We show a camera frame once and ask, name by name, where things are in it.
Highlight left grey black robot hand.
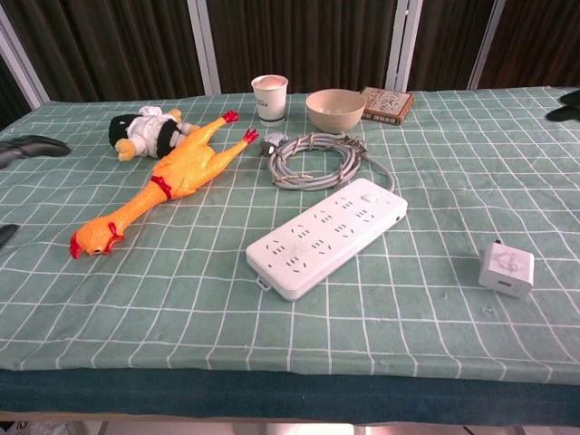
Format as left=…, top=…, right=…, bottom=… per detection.
left=0, top=134, right=73, bottom=248

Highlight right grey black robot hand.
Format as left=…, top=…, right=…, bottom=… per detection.
left=546, top=89, right=580, bottom=122

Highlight white plug adapter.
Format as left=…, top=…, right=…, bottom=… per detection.
left=478, top=238, right=536, bottom=300

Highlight white power strip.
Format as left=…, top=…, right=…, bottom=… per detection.
left=245, top=177, right=409, bottom=303

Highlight dark brown curtain panel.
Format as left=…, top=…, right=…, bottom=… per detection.
left=0, top=0, right=204, bottom=104
left=207, top=0, right=400, bottom=95
left=0, top=56, right=33, bottom=131
left=406, top=0, right=496, bottom=92
left=478, top=0, right=580, bottom=90

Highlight black white plush toy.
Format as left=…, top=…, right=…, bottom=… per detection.
left=107, top=105, right=200, bottom=163

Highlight yellow rubber chicken toy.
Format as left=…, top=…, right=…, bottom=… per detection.
left=68, top=110, right=260, bottom=259

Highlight brown playing card box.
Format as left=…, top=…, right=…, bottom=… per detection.
left=360, top=86, right=415, bottom=126

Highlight beige bowl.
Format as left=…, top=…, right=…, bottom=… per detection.
left=304, top=88, right=367, bottom=134

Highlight white paper cup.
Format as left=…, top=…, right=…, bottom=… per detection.
left=251, top=74, right=290, bottom=127

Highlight green checked tablecloth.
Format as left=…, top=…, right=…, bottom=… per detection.
left=0, top=85, right=580, bottom=386

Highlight dark teal under cloth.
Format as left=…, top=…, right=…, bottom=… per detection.
left=0, top=367, right=580, bottom=428

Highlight white metal frame post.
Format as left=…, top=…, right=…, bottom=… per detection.
left=468, top=0, right=508, bottom=91
left=187, top=0, right=222, bottom=96
left=0, top=4, right=50, bottom=110
left=384, top=0, right=425, bottom=92

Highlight grey cable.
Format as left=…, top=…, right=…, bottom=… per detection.
left=258, top=130, right=398, bottom=194

